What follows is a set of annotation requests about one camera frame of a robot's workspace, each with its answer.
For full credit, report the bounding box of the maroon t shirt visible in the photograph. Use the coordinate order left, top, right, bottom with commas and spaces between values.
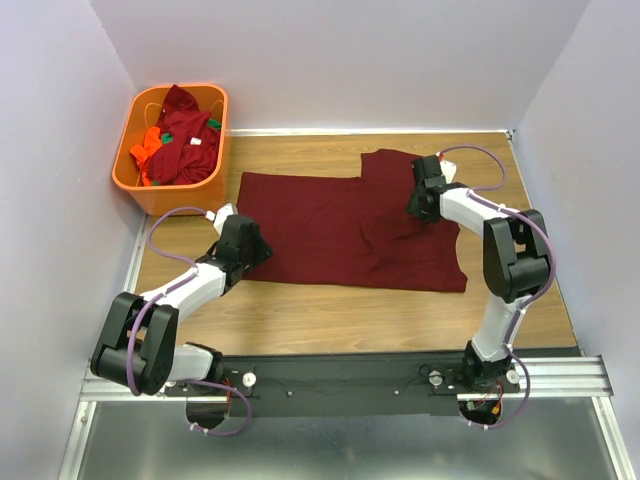
237, 149, 467, 293

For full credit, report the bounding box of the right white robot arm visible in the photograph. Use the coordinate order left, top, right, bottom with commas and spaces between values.
407, 155, 556, 392

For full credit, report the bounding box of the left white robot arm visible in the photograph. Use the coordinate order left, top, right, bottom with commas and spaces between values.
90, 204, 273, 396

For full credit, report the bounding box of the dark red shirt in bin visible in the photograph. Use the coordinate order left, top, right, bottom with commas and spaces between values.
148, 85, 221, 185

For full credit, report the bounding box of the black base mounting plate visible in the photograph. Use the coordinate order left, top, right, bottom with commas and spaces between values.
222, 351, 520, 418

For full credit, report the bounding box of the green shirt in bin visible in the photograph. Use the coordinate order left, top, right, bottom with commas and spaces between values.
159, 117, 222, 144

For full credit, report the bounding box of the orange shirt in bin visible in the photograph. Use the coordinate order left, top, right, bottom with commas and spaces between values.
129, 126, 162, 186

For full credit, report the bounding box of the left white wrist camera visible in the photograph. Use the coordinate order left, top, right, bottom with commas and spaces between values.
205, 203, 238, 235

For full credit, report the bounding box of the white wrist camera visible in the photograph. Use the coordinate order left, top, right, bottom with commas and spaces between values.
205, 203, 238, 235
438, 155, 457, 184

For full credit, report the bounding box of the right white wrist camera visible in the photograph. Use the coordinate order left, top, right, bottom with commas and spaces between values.
438, 155, 457, 184

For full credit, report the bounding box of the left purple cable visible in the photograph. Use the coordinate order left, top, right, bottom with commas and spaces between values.
127, 206, 254, 437

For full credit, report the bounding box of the aluminium extrusion rail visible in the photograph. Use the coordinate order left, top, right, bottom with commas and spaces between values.
80, 356, 614, 402

